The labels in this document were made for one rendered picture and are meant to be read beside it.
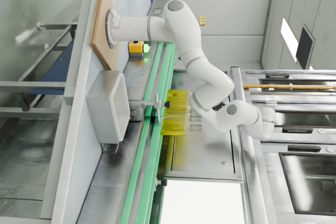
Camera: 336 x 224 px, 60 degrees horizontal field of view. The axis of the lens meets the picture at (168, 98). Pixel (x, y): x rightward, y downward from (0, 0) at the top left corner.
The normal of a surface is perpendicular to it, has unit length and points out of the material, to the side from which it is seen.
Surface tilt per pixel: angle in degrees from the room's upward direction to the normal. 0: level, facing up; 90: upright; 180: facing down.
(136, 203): 90
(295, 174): 90
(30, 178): 90
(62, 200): 90
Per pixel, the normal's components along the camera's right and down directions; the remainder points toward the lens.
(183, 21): -0.14, -0.46
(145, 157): -0.05, -0.80
